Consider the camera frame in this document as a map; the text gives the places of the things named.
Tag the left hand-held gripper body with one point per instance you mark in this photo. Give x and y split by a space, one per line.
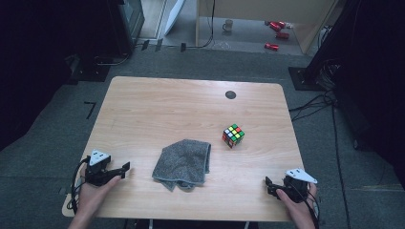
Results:
98 175

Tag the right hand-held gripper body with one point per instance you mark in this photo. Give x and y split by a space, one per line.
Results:
296 182

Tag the grey cloth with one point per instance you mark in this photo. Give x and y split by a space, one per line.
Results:
183 163

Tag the multicoloured puzzle cube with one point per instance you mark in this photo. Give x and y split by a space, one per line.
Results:
233 135

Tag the person's left hand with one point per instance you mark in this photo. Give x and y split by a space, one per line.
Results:
92 198

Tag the person's right hand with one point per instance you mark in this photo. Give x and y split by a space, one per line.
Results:
301 210

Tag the grey tape piece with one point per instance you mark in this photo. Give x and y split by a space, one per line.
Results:
62 191

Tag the dark round table grommet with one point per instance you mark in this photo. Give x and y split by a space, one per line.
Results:
230 94

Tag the black stand base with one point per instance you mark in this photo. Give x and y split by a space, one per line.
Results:
302 78
90 71

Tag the black tape strip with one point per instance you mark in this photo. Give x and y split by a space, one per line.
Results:
159 44
183 47
145 45

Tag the black curtain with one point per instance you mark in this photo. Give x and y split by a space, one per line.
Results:
38 63
375 79

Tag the red can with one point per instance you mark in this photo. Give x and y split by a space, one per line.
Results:
282 24
282 35
271 46
274 26

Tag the white leaning board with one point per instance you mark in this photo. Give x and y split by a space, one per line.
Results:
174 14

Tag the grey mug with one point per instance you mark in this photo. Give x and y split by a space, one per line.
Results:
227 25

